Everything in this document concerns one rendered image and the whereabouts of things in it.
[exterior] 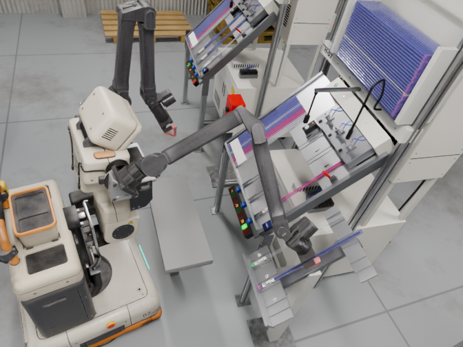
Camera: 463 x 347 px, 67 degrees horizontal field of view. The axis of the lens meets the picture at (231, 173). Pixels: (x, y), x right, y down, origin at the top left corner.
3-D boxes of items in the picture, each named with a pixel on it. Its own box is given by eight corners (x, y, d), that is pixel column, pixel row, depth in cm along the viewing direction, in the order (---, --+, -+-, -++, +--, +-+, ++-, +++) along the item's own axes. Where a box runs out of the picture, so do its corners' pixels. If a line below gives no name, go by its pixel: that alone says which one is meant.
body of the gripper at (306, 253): (306, 234, 141) (299, 228, 136) (317, 256, 135) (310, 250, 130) (293, 242, 143) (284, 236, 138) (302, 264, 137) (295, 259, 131)
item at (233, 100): (212, 188, 290) (224, 110, 235) (206, 167, 306) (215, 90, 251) (240, 185, 297) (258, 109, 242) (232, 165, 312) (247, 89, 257)
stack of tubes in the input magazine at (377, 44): (392, 118, 143) (427, 56, 124) (335, 55, 177) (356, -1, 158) (417, 116, 147) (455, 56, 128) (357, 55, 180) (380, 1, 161)
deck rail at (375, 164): (264, 237, 180) (258, 233, 176) (263, 234, 181) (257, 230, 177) (392, 160, 159) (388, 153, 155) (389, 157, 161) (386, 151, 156)
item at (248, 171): (262, 231, 179) (259, 229, 177) (229, 146, 222) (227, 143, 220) (293, 212, 174) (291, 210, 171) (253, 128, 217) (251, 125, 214)
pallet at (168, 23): (183, 18, 515) (184, 11, 508) (195, 43, 464) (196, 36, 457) (100, 16, 481) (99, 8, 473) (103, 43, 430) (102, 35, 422)
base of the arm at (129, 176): (110, 166, 127) (120, 188, 121) (127, 152, 127) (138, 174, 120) (126, 175, 135) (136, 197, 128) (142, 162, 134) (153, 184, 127)
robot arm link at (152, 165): (247, 98, 129) (249, 97, 119) (264, 131, 131) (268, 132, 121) (142, 158, 131) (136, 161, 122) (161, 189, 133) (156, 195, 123)
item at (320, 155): (326, 195, 170) (322, 191, 167) (280, 113, 213) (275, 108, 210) (389, 157, 161) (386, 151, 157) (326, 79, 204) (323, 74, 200)
